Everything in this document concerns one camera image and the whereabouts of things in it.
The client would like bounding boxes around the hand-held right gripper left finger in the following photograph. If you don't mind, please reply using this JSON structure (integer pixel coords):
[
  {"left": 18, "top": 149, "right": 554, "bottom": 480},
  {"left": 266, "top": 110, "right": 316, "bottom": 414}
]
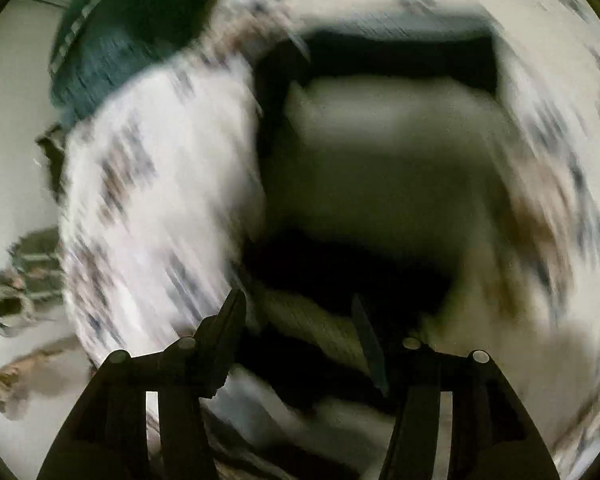
[{"left": 36, "top": 288, "right": 247, "bottom": 480}]

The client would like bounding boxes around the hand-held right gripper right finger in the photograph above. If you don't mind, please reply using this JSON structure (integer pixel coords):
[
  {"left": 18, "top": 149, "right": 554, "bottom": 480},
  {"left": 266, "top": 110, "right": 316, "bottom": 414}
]
[{"left": 351, "top": 294, "right": 562, "bottom": 480}]

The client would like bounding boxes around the white printed blanket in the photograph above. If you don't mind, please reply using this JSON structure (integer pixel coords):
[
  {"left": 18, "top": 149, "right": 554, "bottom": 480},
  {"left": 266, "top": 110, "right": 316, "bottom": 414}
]
[{"left": 57, "top": 0, "right": 600, "bottom": 480}]

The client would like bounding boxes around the tan cloth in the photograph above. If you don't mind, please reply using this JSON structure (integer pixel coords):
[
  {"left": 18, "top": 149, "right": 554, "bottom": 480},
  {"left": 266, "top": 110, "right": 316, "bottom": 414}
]
[{"left": 0, "top": 335, "right": 93, "bottom": 422}]

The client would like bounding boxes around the grey striped cloth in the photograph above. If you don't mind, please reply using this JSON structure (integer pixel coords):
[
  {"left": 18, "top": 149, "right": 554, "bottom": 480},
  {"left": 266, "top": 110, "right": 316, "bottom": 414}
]
[{"left": 0, "top": 226, "right": 67, "bottom": 339}]

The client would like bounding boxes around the dark teal cloth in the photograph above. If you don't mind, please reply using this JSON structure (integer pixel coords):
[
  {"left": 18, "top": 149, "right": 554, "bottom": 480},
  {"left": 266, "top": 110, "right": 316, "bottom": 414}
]
[{"left": 49, "top": 0, "right": 248, "bottom": 128}]

